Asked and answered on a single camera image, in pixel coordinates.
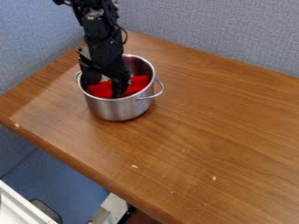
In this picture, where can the red cloth object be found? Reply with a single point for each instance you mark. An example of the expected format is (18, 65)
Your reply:
(102, 90)

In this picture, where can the metal pot with handles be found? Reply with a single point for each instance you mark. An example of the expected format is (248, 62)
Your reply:
(135, 101)

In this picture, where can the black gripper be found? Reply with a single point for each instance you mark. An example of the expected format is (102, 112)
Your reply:
(102, 59)

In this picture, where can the white table leg bracket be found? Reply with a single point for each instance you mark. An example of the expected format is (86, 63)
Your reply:
(111, 211)

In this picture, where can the white appliance lower left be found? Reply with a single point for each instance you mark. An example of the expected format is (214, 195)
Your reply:
(18, 210)

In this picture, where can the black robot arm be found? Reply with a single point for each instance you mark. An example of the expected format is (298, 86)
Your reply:
(96, 16)

